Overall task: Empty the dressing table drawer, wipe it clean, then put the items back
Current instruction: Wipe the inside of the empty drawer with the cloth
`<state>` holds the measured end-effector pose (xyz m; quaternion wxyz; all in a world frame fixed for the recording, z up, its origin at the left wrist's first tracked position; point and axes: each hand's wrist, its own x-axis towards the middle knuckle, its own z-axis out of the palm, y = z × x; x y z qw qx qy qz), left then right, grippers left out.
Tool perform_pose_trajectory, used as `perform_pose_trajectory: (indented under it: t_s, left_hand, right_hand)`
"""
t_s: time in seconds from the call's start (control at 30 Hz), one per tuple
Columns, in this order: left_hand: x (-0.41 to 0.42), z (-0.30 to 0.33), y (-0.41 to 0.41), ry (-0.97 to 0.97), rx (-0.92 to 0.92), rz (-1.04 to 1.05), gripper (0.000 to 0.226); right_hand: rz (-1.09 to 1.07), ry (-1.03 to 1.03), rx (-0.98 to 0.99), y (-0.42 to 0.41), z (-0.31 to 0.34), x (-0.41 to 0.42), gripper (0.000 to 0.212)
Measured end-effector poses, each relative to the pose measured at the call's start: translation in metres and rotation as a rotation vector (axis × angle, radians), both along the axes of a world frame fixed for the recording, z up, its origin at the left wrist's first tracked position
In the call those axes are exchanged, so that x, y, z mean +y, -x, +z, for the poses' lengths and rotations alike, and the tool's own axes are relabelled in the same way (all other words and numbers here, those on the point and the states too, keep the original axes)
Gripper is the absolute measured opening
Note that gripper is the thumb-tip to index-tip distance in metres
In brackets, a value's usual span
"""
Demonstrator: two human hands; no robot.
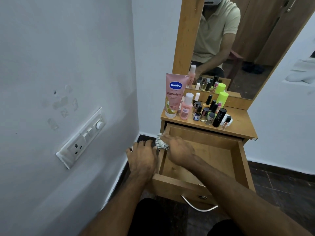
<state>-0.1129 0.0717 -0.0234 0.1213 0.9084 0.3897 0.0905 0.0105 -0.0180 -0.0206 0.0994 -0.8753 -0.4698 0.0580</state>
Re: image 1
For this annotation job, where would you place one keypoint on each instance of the person's left hand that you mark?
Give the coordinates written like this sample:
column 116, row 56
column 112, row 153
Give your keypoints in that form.
column 142, row 160

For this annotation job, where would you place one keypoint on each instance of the person's right hand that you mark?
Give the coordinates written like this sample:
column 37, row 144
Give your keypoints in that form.
column 180, row 151

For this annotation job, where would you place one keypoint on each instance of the striped green white cloth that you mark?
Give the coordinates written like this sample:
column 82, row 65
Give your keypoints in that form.
column 161, row 144

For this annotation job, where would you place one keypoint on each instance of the wooden drawer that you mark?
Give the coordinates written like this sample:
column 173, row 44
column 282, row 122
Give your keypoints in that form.
column 216, row 154

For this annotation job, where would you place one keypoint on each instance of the blue label nail polish bottle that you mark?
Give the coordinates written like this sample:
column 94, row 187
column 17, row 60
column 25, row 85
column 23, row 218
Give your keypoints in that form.
column 196, row 116

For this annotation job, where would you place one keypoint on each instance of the pink bottle white cap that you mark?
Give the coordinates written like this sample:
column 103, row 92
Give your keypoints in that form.
column 186, row 110

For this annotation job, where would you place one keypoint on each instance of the clear box of pink tubes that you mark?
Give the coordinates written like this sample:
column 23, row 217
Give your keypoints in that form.
column 179, row 108

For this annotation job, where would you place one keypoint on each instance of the dark cap gold nail polish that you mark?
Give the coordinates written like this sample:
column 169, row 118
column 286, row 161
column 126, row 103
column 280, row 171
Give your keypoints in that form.
column 204, row 115

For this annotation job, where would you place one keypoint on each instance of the black lipstick tube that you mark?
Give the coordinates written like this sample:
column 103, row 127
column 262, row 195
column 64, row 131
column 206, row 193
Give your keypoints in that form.
column 219, row 117

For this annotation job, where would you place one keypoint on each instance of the small brown bottle black cap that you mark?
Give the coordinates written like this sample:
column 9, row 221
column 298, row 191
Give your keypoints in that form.
column 226, row 122

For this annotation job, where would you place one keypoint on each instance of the green nail polish bottle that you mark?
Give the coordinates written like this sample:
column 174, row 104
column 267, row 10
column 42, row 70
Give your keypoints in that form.
column 215, row 107

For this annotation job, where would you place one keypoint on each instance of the pink lotion tube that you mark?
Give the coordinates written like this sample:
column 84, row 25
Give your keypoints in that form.
column 174, row 95

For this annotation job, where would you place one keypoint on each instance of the clear nail polish bottle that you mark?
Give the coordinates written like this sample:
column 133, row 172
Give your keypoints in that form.
column 212, row 104

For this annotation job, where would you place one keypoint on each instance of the round white jar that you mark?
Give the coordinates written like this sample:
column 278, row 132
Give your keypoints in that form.
column 229, row 121

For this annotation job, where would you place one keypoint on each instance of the white cap nail polish bottle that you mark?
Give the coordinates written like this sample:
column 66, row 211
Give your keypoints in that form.
column 197, row 96

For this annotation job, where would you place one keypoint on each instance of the red nail polish bottle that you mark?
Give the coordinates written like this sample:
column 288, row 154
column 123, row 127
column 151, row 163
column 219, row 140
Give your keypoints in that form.
column 218, row 106

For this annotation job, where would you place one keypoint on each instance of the neon green tube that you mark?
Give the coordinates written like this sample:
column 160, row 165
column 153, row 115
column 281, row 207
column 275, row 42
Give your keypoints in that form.
column 222, row 98

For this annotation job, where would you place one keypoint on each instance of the person's left forearm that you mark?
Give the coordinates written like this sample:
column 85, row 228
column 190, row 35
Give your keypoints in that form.
column 118, row 208

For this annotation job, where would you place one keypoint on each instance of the person's right forearm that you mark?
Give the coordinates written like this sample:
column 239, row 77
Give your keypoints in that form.
column 246, row 201

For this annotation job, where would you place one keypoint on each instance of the person's legs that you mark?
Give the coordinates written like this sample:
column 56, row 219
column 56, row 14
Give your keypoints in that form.
column 157, row 218

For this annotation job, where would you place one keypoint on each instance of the wooden dressing table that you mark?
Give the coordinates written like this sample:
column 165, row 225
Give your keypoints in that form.
column 241, row 122

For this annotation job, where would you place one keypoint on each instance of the dressing table mirror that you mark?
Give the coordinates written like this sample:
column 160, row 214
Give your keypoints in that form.
column 258, row 34

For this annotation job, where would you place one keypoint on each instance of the white object on sill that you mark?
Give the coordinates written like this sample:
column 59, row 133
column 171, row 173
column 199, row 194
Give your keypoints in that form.
column 300, row 77

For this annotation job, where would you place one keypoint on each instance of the white framed window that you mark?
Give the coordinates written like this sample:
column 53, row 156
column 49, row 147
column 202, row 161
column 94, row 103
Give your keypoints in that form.
column 305, row 65

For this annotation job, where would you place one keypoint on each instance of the white wall switch board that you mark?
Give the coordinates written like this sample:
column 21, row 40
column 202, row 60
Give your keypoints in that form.
column 78, row 142

